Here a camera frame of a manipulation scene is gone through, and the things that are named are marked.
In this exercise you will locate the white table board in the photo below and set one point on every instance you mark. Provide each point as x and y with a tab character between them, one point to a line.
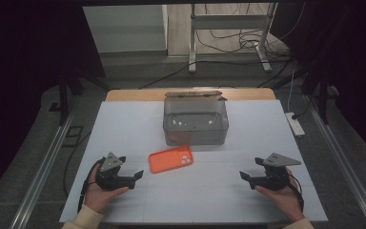
124	127

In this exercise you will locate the white power strip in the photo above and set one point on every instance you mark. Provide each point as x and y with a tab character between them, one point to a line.
295	125

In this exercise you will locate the person's right hand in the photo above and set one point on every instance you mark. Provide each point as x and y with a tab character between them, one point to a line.
287	200

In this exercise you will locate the clear plastic storage box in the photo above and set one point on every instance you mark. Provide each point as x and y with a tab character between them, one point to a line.
197	135

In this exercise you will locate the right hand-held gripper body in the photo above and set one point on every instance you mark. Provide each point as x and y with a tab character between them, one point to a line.
276	178

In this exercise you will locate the white metal stand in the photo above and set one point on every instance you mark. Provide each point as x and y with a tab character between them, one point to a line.
192	38

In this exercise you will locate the person's left hand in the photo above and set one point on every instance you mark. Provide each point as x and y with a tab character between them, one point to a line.
97	197

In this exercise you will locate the aluminium floor rail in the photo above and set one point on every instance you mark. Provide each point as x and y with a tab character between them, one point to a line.
343	159
41	175

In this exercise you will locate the dark curtain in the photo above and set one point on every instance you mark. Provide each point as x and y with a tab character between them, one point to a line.
22	79
355	63

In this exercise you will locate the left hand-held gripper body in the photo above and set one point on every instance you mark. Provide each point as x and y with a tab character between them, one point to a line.
109	162

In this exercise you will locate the black floor frame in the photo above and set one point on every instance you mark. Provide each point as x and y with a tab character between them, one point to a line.
73	136

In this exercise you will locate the black stand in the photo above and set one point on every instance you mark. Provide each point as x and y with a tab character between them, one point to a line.
64	95
322	95

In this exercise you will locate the orange phone case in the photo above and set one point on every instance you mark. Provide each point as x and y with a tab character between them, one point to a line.
168	160

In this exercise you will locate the white panel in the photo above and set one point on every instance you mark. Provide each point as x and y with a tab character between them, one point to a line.
127	28

